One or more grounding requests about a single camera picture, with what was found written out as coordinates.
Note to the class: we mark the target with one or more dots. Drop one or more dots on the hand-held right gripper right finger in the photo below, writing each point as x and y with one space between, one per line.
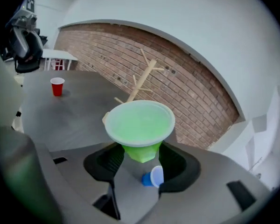
200 195

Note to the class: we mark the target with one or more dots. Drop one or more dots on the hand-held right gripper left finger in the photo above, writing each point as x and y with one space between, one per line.
79 171

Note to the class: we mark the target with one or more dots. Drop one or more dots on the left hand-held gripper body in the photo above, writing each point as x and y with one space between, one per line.
22 38

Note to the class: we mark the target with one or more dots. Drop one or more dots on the blue plastic cup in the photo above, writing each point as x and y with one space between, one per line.
147 179

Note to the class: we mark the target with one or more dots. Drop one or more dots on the red plastic cup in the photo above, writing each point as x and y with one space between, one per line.
57 88

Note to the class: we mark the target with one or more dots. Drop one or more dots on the green plastic cup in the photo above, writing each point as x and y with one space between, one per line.
140 125

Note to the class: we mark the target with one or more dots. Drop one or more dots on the wooden mug tree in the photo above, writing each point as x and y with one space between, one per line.
142 78

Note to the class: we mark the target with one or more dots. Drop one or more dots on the black office chair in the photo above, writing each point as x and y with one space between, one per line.
28 66

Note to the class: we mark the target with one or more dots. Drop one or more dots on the white table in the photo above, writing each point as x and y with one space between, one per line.
58 54

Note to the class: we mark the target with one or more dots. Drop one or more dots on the red stool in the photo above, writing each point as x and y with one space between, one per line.
59 65

